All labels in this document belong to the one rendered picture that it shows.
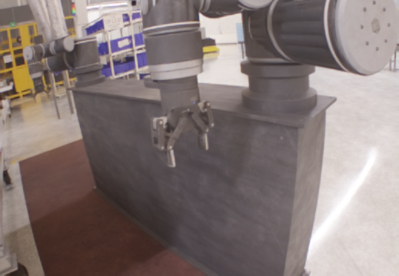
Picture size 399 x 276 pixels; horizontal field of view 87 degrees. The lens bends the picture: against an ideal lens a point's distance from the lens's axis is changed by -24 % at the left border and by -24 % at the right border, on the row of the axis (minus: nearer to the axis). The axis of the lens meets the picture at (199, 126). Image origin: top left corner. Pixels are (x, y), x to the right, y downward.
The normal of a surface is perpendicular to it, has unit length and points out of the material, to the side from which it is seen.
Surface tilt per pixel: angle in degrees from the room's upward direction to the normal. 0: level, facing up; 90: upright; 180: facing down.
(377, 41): 90
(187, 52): 90
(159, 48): 90
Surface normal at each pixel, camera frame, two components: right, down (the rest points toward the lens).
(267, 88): -0.57, 0.33
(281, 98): -0.20, -0.73
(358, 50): 0.19, 0.37
